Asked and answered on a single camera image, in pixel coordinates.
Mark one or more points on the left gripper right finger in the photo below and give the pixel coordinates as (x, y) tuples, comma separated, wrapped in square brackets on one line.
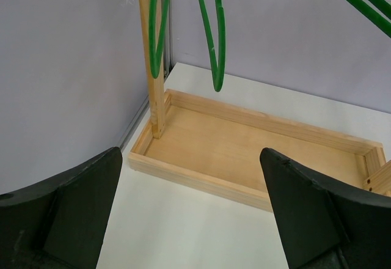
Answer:
[(323, 222)]

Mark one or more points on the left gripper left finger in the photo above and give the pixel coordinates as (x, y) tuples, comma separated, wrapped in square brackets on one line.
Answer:
[(61, 221)]

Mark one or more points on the wooden clothes rack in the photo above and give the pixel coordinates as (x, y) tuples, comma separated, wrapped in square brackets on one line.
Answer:
[(238, 76)]

